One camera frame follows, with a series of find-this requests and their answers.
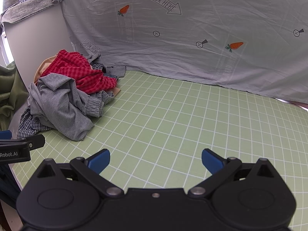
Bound red checkered cloth garment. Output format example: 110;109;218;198
42;49;118;95

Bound olive green fabric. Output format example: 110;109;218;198
0;62;29;131

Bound grey long-sleeve garment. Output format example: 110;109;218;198
28;73;114;141

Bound green grid cutting mat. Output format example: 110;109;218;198
12;71;307;230

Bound white cabinet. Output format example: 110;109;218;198
4;5;73;87

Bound grey printed backdrop sheet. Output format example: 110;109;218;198
61;0;307;103

